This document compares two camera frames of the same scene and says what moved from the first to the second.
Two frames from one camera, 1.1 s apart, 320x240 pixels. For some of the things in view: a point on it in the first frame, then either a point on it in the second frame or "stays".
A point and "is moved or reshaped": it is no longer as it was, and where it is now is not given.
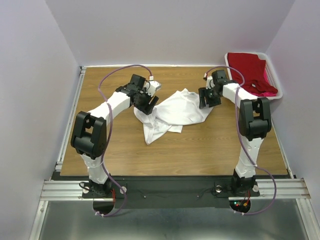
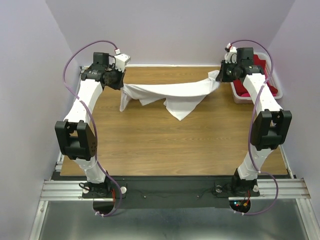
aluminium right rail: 282,151 stays
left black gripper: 147,108 -> 119,84
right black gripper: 202,93 -> 221,76
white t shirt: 176,109 is moved or reshaped
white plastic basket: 269,73 stays
